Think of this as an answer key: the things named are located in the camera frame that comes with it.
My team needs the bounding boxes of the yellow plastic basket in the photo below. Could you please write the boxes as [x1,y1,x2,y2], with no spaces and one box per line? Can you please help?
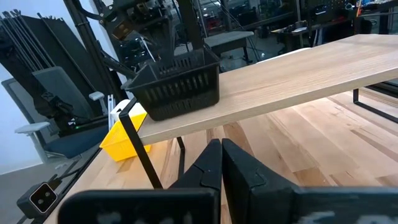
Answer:
[99,108,152,162]

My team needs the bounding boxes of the black metal table frame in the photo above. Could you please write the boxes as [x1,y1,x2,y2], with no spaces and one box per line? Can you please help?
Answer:
[43,0,127,224]

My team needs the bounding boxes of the black folded stands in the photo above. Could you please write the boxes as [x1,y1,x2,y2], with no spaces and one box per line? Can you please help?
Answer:
[0,9,103,103]

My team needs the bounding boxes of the wooden shelf black legs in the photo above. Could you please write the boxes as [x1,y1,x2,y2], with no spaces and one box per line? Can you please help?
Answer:
[119,33,398,190]

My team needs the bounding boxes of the black plastic basket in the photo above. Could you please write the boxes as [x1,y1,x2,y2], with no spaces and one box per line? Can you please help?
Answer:
[125,48,222,122]

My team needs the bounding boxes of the cluttered dark workbench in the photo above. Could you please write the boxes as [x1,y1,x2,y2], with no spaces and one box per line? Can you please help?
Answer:
[270,18,355,54]

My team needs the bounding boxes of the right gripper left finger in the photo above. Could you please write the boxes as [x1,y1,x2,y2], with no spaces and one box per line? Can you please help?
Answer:
[57,138,223,224]

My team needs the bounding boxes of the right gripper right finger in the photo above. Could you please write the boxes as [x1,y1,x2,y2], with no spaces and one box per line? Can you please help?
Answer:
[221,138,398,224]

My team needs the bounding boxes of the gray table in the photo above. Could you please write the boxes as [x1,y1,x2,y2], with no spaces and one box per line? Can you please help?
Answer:
[203,30,255,65]

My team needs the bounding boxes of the gray office chair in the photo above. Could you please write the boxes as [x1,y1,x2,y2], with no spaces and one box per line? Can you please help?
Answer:
[1,66,109,163]

